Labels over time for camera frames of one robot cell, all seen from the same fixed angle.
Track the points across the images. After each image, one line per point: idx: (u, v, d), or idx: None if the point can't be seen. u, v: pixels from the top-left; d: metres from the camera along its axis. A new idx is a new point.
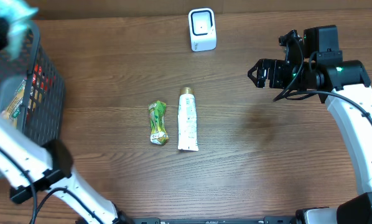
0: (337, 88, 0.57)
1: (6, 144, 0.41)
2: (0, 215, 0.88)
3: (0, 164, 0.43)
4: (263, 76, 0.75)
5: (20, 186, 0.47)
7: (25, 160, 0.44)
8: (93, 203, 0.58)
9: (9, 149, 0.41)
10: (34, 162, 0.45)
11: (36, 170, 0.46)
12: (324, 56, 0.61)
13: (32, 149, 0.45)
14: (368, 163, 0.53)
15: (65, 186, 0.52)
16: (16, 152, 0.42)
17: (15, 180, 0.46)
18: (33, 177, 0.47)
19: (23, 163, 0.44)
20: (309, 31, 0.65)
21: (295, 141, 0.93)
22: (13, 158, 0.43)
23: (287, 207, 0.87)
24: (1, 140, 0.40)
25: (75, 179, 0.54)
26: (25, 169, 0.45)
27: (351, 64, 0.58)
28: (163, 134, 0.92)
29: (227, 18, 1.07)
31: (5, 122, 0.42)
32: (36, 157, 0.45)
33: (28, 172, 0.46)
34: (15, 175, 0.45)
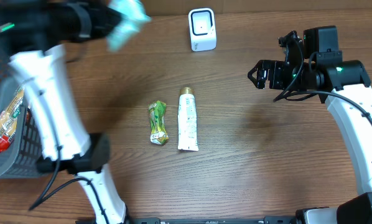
0: (337, 88, 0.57)
1: (59, 110, 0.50)
2: None
3: (45, 129, 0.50)
4: (263, 77, 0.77)
5: (48, 158, 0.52)
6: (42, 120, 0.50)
7: (65, 133, 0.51)
8: (106, 201, 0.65)
9: (59, 115, 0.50)
10: (71, 139, 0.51)
11: (69, 149, 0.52)
12: (323, 56, 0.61)
13: (76, 131, 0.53)
14: (368, 164, 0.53)
15: (90, 178, 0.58)
16: (62, 121, 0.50)
17: (47, 148, 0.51)
18: (63, 156, 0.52)
19: (63, 137, 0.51)
20: (309, 32, 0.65)
21: (295, 141, 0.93)
22: (57, 128, 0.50)
23: (287, 207, 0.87)
24: (56, 104, 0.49)
25: (102, 177, 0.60)
26: (60, 142, 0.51)
27: (351, 64, 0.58)
28: (163, 134, 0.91)
29: (227, 18, 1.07)
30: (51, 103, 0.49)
31: (68, 100, 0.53)
32: (74, 135, 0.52)
33: (62, 148, 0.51)
34: (50, 145, 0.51)
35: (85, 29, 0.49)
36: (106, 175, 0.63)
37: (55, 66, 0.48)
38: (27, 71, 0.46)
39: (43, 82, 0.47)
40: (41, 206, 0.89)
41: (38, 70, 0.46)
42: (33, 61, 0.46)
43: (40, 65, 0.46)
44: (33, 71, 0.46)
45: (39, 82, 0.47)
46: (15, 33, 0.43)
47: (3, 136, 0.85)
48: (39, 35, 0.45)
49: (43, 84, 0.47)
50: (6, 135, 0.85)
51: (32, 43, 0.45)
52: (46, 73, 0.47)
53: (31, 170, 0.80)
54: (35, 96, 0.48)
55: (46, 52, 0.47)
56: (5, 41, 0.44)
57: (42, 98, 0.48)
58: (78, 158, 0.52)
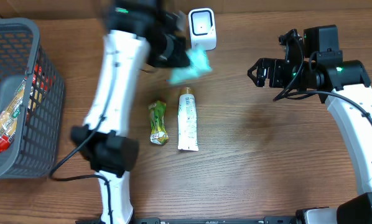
0: (337, 88, 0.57)
1: (122, 88, 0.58)
2: None
3: (101, 97, 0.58)
4: (263, 75, 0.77)
5: (87, 124, 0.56)
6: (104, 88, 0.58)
7: (115, 108, 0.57)
8: (116, 205, 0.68)
9: (119, 92, 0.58)
10: (116, 116, 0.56)
11: (109, 124, 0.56)
12: (324, 55, 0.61)
13: (122, 116, 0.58)
14: (368, 164, 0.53)
15: (108, 180, 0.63)
16: (119, 96, 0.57)
17: (92, 116, 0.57)
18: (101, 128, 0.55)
19: (111, 111, 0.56)
20: (309, 31, 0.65)
21: (295, 141, 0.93)
22: (111, 99, 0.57)
23: (287, 207, 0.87)
24: (122, 81, 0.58)
25: (119, 181, 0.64)
26: (106, 114, 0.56)
27: (351, 64, 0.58)
28: (163, 134, 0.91)
29: (227, 18, 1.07)
30: (119, 78, 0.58)
31: (130, 93, 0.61)
32: (120, 116, 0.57)
33: (105, 120, 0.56)
34: (96, 113, 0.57)
35: (167, 53, 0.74)
36: (124, 181, 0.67)
37: (137, 52, 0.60)
38: (116, 45, 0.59)
39: (125, 58, 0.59)
40: (41, 206, 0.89)
41: (125, 48, 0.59)
42: (126, 39, 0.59)
43: (129, 45, 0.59)
44: (121, 46, 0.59)
45: (120, 56, 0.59)
46: (126, 18, 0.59)
47: (3, 137, 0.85)
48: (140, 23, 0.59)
49: (123, 60, 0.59)
50: (6, 136, 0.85)
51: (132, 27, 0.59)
52: (130, 52, 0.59)
53: (30, 169, 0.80)
54: (111, 66, 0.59)
55: (137, 37, 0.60)
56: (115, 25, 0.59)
57: (115, 70, 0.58)
58: (112, 136, 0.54)
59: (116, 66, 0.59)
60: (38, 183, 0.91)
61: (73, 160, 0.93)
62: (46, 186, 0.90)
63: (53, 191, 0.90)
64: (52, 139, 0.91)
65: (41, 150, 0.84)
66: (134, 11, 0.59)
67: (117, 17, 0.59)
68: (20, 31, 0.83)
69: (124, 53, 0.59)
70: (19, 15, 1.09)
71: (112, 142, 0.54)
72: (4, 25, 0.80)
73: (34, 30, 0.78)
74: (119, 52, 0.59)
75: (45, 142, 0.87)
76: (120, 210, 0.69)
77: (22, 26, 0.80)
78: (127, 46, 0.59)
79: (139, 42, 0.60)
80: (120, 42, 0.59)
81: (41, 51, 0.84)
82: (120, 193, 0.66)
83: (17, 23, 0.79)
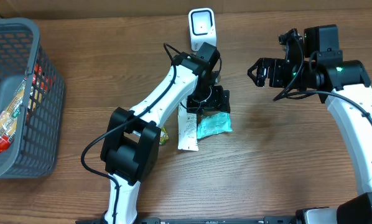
0: (337, 88, 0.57)
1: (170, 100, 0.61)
2: None
3: (151, 98, 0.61)
4: (263, 74, 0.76)
5: (132, 111, 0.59)
6: (157, 92, 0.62)
7: (160, 108, 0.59)
8: (122, 209, 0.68)
9: (167, 101, 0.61)
10: (159, 114, 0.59)
11: (150, 117, 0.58)
12: (324, 55, 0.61)
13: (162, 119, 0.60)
14: (368, 164, 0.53)
15: (119, 184, 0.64)
16: (165, 102, 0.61)
17: (139, 107, 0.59)
18: (144, 117, 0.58)
19: (156, 108, 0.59)
20: (309, 30, 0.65)
21: (295, 141, 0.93)
22: (160, 101, 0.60)
23: (286, 207, 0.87)
24: (172, 94, 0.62)
25: (130, 189, 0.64)
26: (150, 109, 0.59)
27: (351, 64, 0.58)
28: (163, 134, 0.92)
29: (227, 18, 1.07)
30: (172, 93, 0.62)
31: (171, 111, 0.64)
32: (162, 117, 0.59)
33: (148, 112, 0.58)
34: (142, 106, 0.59)
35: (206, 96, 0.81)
36: (135, 189, 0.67)
37: (191, 84, 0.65)
38: (178, 72, 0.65)
39: (181, 81, 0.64)
40: (41, 206, 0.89)
41: (184, 76, 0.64)
42: (188, 71, 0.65)
43: (188, 74, 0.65)
44: (181, 73, 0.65)
45: (178, 80, 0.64)
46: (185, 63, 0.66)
47: (4, 136, 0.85)
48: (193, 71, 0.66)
49: (180, 82, 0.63)
50: (6, 136, 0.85)
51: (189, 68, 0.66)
52: (187, 79, 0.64)
53: (30, 169, 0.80)
54: (168, 81, 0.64)
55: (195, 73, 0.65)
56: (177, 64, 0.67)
57: (171, 86, 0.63)
58: (151, 126, 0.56)
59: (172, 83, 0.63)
60: (38, 183, 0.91)
61: (73, 160, 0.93)
62: (46, 186, 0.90)
63: (54, 191, 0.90)
64: (52, 139, 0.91)
65: (41, 150, 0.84)
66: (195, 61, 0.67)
67: (182, 60, 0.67)
68: (20, 31, 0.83)
69: (181, 78, 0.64)
70: (19, 15, 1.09)
71: (148, 130, 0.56)
72: (4, 25, 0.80)
73: (34, 30, 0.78)
74: (178, 76, 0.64)
75: (45, 142, 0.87)
76: (124, 214, 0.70)
77: (23, 26, 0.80)
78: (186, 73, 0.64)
79: (194, 76, 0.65)
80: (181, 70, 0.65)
81: (40, 51, 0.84)
82: (129, 200, 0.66)
83: (17, 23, 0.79)
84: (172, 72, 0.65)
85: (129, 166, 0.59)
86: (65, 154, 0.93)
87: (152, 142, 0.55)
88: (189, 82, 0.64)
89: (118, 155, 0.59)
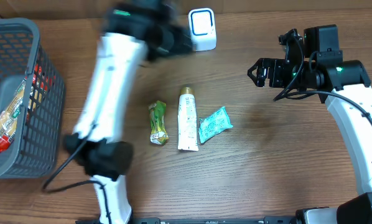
0: (337, 88, 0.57)
1: (116, 94, 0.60)
2: None
3: (91, 105, 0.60)
4: (263, 74, 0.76)
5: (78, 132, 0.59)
6: (96, 96, 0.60)
7: (107, 114, 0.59)
8: (113, 206, 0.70)
9: (109, 100, 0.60)
10: (108, 123, 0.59)
11: (101, 130, 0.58)
12: (324, 55, 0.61)
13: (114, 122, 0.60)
14: (368, 164, 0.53)
15: (104, 183, 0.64)
16: (110, 102, 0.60)
17: (84, 123, 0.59)
18: (92, 135, 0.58)
19: (103, 117, 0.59)
20: (309, 31, 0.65)
21: (295, 141, 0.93)
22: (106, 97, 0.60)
23: (287, 207, 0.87)
24: (116, 84, 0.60)
25: (116, 184, 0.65)
26: (96, 122, 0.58)
27: (351, 64, 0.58)
28: (163, 134, 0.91)
29: (227, 18, 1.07)
30: (112, 83, 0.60)
31: (122, 98, 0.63)
32: (112, 123, 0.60)
33: (95, 127, 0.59)
34: (88, 121, 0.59)
35: (168, 44, 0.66)
36: (120, 183, 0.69)
37: (133, 56, 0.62)
38: (110, 47, 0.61)
39: (119, 63, 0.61)
40: (41, 206, 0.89)
41: (117, 51, 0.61)
42: (122, 42, 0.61)
43: (125, 48, 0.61)
44: (116, 49, 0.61)
45: (116, 60, 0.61)
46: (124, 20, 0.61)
47: (3, 136, 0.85)
48: (137, 26, 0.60)
49: (118, 63, 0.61)
50: (6, 136, 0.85)
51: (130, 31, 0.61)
52: (125, 56, 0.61)
53: (30, 169, 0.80)
54: (103, 72, 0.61)
55: (135, 40, 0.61)
56: (114, 28, 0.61)
57: (109, 74, 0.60)
58: (104, 144, 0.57)
59: (109, 70, 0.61)
60: (38, 183, 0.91)
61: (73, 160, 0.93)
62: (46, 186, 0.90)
63: (53, 191, 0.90)
64: (52, 139, 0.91)
65: (41, 150, 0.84)
66: (135, 14, 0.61)
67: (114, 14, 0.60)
68: (20, 31, 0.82)
69: (116, 57, 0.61)
70: (19, 15, 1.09)
71: (102, 149, 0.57)
72: (4, 25, 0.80)
73: (34, 30, 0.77)
74: (112, 54, 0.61)
75: (45, 142, 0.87)
76: (117, 210, 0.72)
77: (23, 26, 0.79)
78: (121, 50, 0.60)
79: (137, 44, 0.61)
80: (115, 46, 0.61)
81: (40, 51, 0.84)
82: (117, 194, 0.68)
83: (17, 24, 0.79)
84: (108, 49, 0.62)
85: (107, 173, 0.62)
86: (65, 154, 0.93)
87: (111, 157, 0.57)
88: (129, 60, 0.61)
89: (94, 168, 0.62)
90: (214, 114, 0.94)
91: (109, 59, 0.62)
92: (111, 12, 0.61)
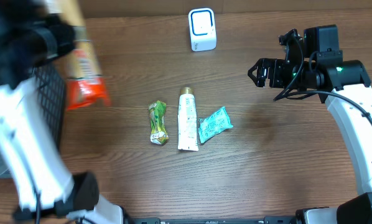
0: (337, 88, 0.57)
1: (36, 161, 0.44)
2: (0, 214, 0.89)
3: (18, 177, 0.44)
4: (263, 75, 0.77)
5: (27, 208, 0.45)
6: (13, 162, 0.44)
7: (45, 177, 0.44)
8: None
9: (37, 165, 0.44)
10: (50, 183, 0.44)
11: (47, 193, 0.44)
12: (324, 55, 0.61)
13: (57, 172, 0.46)
14: (368, 164, 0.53)
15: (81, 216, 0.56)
16: (38, 163, 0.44)
17: (24, 196, 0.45)
18: (41, 198, 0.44)
19: (41, 183, 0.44)
20: (310, 31, 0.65)
21: (295, 141, 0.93)
22: (32, 173, 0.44)
23: (286, 206, 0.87)
24: (32, 152, 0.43)
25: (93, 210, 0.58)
26: (38, 187, 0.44)
27: (351, 64, 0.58)
28: (163, 134, 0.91)
29: (227, 18, 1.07)
30: (27, 150, 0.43)
31: (48, 146, 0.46)
32: (56, 179, 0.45)
33: (40, 194, 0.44)
34: (27, 190, 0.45)
35: None
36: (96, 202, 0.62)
37: (21, 105, 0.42)
38: None
39: (12, 121, 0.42)
40: None
41: (7, 111, 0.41)
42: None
43: (2, 107, 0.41)
44: None
45: (8, 121, 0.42)
46: None
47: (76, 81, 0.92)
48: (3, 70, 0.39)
49: (13, 124, 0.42)
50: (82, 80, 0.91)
51: None
52: (12, 100, 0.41)
53: None
54: (5, 140, 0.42)
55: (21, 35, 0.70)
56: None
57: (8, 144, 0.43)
58: (60, 204, 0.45)
59: (9, 137, 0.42)
60: None
61: (73, 159, 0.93)
62: None
63: None
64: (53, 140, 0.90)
65: None
66: None
67: None
68: None
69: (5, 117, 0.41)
70: None
71: (62, 209, 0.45)
72: None
73: None
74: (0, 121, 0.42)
75: None
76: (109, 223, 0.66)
77: None
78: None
79: (19, 95, 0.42)
80: None
81: None
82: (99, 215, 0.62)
83: None
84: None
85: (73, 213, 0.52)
86: (65, 154, 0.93)
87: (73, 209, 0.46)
88: (22, 111, 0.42)
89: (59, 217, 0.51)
90: (214, 114, 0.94)
91: (0, 124, 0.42)
92: None
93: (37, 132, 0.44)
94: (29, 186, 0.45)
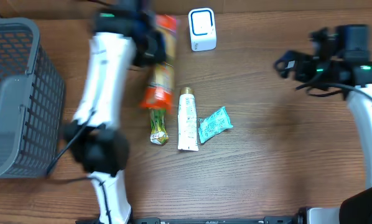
0: (361, 86, 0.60)
1: (107, 90, 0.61)
2: None
3: (89, 94, 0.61)
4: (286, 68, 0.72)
5: (78, 119, 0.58)
6: (92, 84, 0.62)
7: (106, 102, 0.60)
8: (113, 204, 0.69)
9: (106, 92, 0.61)
10: (106, 108, 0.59)
11: (99, 116, 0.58)
12: (351, 54, 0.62)
13: (113, 109, 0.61)
14: None
15: (102, 180, 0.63)
16: (107, 91, 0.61)
17: (82, 111, 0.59)
18: (92, 119, 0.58)
19: (101, 106, 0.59)
20: (342, 29, 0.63)
21: (295, 141, 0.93)
22: (99, 96, 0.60)
23: (287, 207, 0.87)
24: (109, 83, 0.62)
25: (114, 180, 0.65)
26: (96, 107, 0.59)
27: None
28: (163, 134, 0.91)
29: (228, 18, 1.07)
30: (109, 74, 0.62)
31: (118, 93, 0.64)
32: (110, 109, 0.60)
33: (95, 113, 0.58)
34: (86, 107, 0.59)
35: None
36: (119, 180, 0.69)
37: (124, 51, 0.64)
38: (102, 45, 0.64)
39: (113, 56, 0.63)
40: (41, 206, 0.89)
41: (110, 47, 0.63)
42: (112, 39, 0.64)
43: (115, 43, 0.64)
44: (108, 48, 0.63)
45: (107, 55, 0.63)
46: None
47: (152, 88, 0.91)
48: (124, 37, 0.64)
49: (111, 56, 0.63)
50: (159, 87, 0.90)
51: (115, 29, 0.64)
52: (117, 50, 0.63)
53: (30, 169, 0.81)
54: (99, 66, 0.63)
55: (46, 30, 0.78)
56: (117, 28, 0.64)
57: (103, 66, 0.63)
58: (104, 129, 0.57)
59: (104, 63, 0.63)
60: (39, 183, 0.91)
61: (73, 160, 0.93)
62: (46, 186, 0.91)
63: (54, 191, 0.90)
64: (52, 139, 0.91)
65: (41, 150, 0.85)
66: None
67: None
68: (20, 31, 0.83)
69: (110, 51, 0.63)
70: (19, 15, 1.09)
71: (104, 133, 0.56)
72: (4, 24, 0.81)
73: (34, 31, 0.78)
74: (104, 50, 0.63)
75: (45, 141, 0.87)
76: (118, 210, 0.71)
77: (22, 26, 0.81)
78: (112, 43, 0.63)
79: (124, 43, 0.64)
80: (107, 41, 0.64)
81: (40, 51, 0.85)
82: (116, 193, 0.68)
83: (17, 23, 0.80)
84: (99, 48, 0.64)
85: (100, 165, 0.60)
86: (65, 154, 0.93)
87: (110, 142, 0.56)
88: (120, 54, 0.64)
89: (85, 162, 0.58)
90: (214, 114, 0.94)
91: (102, 55, 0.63)
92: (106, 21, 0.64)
93: (117, 81, 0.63)
94: (91, 102, 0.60)
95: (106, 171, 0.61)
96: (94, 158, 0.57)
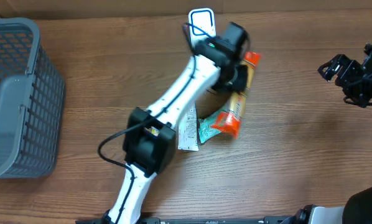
0: None
1: (182, 100, 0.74)
2: None
3: (168, 96, 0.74)
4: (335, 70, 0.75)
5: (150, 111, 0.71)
6: (174, 89, 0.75)
7: (176, 107, 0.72)
8: (130, 202, 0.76)
9: (181, 99, 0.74)
10: (175, 113, 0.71)
11: (167, 116, 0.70)
12: None
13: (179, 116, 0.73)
14: None
15: (135, 176, 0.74)
16: (183, 99, 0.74)
17: (157, 106, 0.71)
18: (160, 117, 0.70)
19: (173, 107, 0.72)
20: None
21: (296, 142, 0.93)
22: (176, 101, 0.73)
23: (287, 206, 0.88)
24: (188, 94, 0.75)
25: (143, 181, 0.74)
26: (169, 107, 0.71)
27: None
28: None
29: (227, 18, 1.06)
30: (189, 88, 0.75)
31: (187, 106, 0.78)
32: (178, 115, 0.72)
33: (166, 112, 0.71)
34: (161, 104, 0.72)
35: None
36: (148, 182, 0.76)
37: (210, 76, 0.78)
38: (198, 65, 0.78)
39: (199, 77, 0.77)
40: (41, 206, 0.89)
41: (203, 68, 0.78)
42: (207, 64, 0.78)
43: (208, 68, 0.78)
44: (201, 69, 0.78)
45: (198, 73, 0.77)
46: None
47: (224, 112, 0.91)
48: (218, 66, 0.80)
49: (199, 76, 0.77)
50: (230, 112, 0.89)
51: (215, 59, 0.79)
52: (206, 72, 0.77)
53: (30, 169, 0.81)
54: (186, 78, 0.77)
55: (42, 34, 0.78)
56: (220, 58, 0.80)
57: (190, 80, 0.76)
58: (167, 129, 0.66)
59: (191, 79, 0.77)
60: (39, 183, 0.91)
61: (73, 160, 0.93)
62: (46, 186, 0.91)
63: (54, 191, 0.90)
64: (52, 139, 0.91)
65: (41, 150, 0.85)
66: None
67: None
68: (20, 31, 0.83)
69: (201, 71, 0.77)
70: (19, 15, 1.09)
71: (165, 132, 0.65)
72: (5, 25, 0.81)
73: (34, 31, 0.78)
74: (198, 69, 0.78)
75: (45, 141, 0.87)
76: (131, 212, 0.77)
77: (22, 26, 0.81)
78: (206, 66, 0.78)
79: (214, 70, 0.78)
80: (201, 62, 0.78)
81: (40, 51, 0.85)
82: (139, 194, 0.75)
83: (17, 23, 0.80)
84: (193, 65, 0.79)
85: (147, 159, 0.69)
86: (65, 154, 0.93)
87: (167, 141, 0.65)
88: (205, 77, 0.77)
89: (138, 148, 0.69)
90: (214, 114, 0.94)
91: (194, 71, 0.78)
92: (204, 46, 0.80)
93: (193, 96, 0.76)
94: (166, 103, 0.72)
95: (145, 168, 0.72)
96: (147, 152, 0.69)
